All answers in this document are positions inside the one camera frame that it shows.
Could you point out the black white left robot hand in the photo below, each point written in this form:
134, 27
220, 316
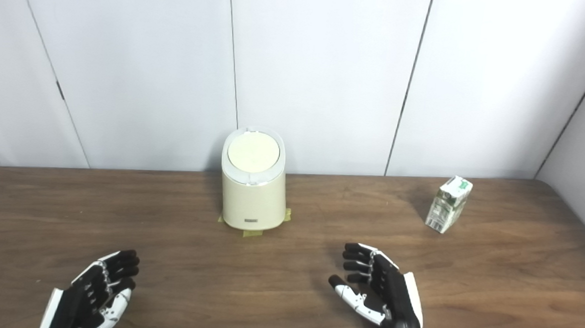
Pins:
82, 298

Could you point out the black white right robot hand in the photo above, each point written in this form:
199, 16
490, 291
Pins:
395, 299

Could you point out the green white milk carton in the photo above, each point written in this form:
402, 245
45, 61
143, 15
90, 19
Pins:
448, 207

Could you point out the cream-colored bin body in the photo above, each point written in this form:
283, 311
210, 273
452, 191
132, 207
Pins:
253, 202

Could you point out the yellow masking tape piece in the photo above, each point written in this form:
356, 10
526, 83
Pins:
252, 233
288, 215
221, 219

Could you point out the black wall panel hinge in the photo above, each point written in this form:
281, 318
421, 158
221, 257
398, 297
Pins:
60, 91

